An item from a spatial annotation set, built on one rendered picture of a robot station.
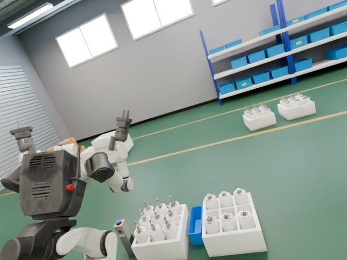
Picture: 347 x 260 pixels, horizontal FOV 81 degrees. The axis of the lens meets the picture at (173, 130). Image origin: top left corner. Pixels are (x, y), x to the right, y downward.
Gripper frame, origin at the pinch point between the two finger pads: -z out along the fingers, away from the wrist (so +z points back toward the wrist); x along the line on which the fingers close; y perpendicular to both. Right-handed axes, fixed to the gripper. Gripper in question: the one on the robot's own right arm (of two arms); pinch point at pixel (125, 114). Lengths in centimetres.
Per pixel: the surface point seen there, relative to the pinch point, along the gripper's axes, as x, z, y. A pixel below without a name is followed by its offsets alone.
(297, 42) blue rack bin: -95, -278, 399
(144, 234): -10, 85, 33
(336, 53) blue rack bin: -173, -260, 438
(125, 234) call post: 7, 90, 31
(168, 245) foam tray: -30, 87, 36
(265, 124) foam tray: -62, -47, 234
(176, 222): -28, 74, 48
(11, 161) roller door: 530, 104, 160
